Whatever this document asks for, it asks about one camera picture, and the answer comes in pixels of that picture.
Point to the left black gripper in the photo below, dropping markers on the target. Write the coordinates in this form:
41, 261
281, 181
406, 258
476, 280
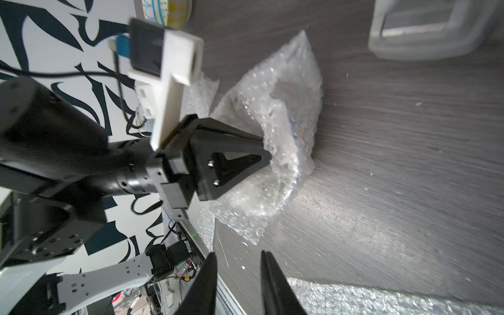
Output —
229, 157

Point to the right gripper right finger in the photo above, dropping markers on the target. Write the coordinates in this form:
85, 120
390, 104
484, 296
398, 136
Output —
277, 295

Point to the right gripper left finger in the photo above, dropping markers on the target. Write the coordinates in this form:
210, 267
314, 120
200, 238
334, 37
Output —
201, 297

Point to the bubble wrap sheet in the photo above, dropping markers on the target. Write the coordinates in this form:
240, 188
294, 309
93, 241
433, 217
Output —
280, 99
344, 299
197, 99

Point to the yellow patterned bowl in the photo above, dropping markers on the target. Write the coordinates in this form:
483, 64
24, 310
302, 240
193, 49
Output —
173, 14

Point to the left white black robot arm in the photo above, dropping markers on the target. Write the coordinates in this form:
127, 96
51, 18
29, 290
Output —
60, 167

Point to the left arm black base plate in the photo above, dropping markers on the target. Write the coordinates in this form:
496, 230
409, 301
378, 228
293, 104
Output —
175, 261

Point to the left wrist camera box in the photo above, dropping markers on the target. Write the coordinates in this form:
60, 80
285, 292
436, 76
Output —
163, 62

